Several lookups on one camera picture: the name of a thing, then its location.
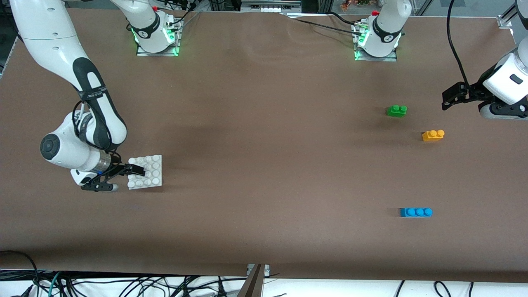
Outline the white studded base plate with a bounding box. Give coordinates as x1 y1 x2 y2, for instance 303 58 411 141
127 155 163 190

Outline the blue toy block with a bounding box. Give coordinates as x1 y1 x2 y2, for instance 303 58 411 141
399 207 433 218

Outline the orange background item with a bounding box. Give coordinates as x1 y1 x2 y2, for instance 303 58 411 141
340 0 374 11

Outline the brown table cover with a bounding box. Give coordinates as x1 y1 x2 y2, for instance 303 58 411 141
0 7 528 285

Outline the aluminium table edge profile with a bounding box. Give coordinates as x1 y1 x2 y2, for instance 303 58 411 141
237 264 271 297

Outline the grey box with connectors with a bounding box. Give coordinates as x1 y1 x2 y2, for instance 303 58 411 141
241 0 302 13

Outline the black looped floor cable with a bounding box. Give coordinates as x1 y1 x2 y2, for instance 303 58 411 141
0 250 40 297
434 280 453 297

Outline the teal floor cable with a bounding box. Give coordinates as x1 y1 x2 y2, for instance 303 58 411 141
45 270 63 297

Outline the short black curved cable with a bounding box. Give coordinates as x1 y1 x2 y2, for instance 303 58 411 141
328 12 357 24

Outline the long black table cable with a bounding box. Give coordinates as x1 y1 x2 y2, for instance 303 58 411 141
294 18 365 32

